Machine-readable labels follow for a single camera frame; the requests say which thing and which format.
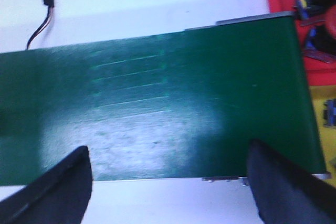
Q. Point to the green conveyor belt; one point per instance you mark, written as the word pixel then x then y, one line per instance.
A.
pixel 177 105

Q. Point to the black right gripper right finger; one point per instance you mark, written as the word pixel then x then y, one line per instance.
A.
pixel 284 192

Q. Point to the yellow mushroom push button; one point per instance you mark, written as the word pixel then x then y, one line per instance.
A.
pixel 329 113

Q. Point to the red mushroom push button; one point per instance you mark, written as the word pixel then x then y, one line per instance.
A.
pixel 320 41
pixel 310 12

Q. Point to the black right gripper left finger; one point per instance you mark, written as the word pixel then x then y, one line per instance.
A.
pixel 60 195

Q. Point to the yellow plastic tray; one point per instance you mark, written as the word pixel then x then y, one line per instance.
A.
pixel 320 95

